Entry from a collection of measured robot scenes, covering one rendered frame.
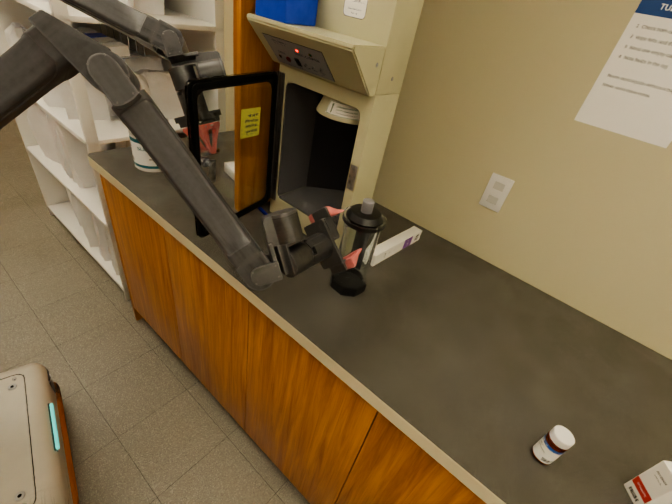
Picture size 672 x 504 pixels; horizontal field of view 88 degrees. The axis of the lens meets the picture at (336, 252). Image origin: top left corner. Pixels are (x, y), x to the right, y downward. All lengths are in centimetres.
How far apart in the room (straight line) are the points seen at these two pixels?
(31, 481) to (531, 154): 176
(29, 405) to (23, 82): 122
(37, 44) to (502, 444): 101
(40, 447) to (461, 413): 129
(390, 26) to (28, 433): 159
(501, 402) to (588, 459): 18
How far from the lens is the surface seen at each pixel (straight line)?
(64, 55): 67
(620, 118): 117
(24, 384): 175
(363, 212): 84
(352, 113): 98
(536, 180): 122
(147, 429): 182
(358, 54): 79
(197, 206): 64
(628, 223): 123
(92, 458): 183
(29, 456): 158
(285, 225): 65
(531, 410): 93
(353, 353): 83
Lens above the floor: 159
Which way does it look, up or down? 36 degrees down
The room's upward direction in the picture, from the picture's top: 12 degrees clockwise
